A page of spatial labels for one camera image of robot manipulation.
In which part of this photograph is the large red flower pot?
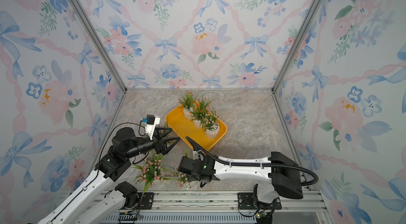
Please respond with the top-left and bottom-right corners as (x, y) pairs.
(192, 97), (211, 128)

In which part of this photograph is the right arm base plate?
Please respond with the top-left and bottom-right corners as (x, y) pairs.
(237, 192), (282, 210)

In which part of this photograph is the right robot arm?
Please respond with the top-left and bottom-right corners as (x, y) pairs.
(178, 152), (303, 204)

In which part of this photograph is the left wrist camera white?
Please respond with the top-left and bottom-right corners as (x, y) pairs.
(142, 115), (161, 141)

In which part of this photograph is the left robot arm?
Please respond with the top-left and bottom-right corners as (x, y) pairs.
(39, 125), (180, 224)

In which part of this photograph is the vented metal grille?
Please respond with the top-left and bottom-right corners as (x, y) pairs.
(100, 212), (257, 224)

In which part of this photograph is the aluminium rail frame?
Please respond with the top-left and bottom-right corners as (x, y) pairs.
(91, 190), (333, 224)

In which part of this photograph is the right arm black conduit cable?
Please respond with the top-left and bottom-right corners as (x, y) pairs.
(185, 136), (319, 187)

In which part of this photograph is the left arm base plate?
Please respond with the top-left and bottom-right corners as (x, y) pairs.
(124, 192), (155, 210)

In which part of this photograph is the yellow plastic storage tray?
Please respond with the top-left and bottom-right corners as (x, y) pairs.
(165, 106), (228, 151)

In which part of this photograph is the large pink flower pot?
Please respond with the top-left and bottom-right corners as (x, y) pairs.
(132, 152), (171, 194)

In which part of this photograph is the small red flower pot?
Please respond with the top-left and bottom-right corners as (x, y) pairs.
(178, 92), (196, 120)

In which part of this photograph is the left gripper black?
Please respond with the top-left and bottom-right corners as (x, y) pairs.
(126, 127), (180, 160)

